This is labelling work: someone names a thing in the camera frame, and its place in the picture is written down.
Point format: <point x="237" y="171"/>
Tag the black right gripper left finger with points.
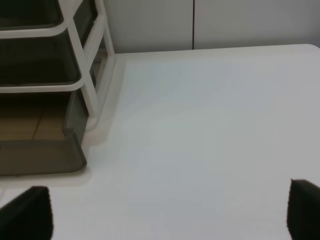
<point x="29" y="216"/>

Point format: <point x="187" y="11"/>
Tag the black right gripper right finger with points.
<point x="303" y="210"/>

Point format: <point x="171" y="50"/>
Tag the smoky translucent drawer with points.
<point x="38" y="61"/>
<point x="41" y="133"/>
<point x="44" y="18"/>

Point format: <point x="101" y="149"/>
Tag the white plastic drawer frame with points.
<point x="95" y="56"/>

